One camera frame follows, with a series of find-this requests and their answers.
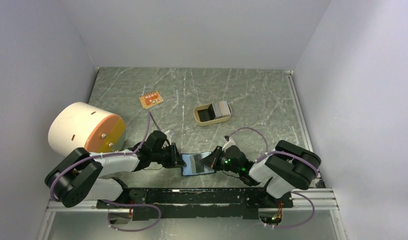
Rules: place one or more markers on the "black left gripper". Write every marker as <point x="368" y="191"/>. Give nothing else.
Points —
<point x="175" y="159"/>

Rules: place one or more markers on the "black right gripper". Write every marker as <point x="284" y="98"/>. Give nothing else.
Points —
<point x="212" y="160"/>

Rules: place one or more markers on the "blue leather card holder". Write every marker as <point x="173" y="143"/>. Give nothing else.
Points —
<point x="186" y="170"/>

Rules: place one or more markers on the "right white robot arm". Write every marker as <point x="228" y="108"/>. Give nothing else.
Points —
<point x="285" y="168"/>

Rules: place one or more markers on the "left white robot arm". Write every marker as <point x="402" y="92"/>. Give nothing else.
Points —
<point x="80" y="176"/>

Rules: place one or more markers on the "beige oval card tray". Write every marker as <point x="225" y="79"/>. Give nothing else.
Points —
<point x="202" y="116"/>

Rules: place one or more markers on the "stack of cards in tray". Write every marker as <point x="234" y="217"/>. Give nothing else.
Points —
<point x="221" y="109"/>

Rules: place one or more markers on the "large white cylinder roll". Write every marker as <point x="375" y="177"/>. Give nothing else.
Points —
<point x="84" y="125"/>

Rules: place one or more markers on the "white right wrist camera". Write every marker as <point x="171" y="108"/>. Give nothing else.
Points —
<point x="229" y="142"/>

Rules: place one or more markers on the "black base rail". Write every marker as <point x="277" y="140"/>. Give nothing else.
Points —
<point x="151" y="203"/>

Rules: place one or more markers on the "aluminium frame rail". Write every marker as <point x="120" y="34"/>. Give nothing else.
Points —
<point x="313" y="216"/>

